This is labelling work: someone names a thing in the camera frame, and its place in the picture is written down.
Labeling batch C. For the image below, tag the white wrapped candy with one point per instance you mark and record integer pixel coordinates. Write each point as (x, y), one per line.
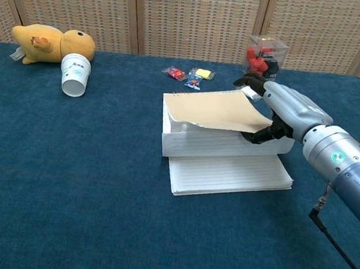
(250, 92)

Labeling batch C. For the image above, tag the yellow wrapped candy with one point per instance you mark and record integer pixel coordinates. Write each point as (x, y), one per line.
(203, 73)

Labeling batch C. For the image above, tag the clear box with red toys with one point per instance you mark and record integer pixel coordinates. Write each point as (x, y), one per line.
(261, 60)

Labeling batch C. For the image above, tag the blue felt table mat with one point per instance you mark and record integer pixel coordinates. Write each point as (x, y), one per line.
(79, 178)

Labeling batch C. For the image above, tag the cream paper notepad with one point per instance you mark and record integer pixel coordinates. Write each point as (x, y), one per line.
(221, 175)

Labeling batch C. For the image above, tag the red wrapped candy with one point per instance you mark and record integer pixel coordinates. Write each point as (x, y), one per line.
(176, 73)

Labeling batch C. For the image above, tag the blue wrapped candy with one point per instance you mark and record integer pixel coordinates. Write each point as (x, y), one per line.
(193, 82)

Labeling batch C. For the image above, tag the white printed paper cup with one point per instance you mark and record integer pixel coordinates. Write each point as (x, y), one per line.
(74, 77)

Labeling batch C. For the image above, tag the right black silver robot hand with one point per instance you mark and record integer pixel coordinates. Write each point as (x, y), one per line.
(295, 107)

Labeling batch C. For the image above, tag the yellow plush animal toy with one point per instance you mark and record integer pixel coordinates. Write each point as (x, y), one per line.
(46, 42)

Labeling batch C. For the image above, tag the woven bamboo folding screen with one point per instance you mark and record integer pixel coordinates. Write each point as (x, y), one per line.
(194, 15)

